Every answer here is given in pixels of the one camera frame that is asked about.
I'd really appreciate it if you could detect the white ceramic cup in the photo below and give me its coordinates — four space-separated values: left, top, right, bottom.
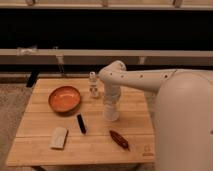
103 103 119 121

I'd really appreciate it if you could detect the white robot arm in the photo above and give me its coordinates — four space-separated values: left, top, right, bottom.
99 61 213 171

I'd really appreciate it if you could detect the clear small bottle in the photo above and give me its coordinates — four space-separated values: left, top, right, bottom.
89 72 99 98

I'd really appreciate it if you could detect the dark red oblong object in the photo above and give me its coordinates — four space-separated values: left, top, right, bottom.
109 130 129 149

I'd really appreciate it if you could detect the black marker pen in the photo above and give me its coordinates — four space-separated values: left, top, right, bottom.
77 114 86 134

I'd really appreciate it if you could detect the orange bowl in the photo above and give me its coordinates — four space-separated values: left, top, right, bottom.
48 86 81 113

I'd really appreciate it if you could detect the wooden folding table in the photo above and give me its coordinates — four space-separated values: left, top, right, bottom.
7 78 155 166

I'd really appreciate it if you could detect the grey horizontal rail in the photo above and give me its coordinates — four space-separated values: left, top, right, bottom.
0 48 213 66

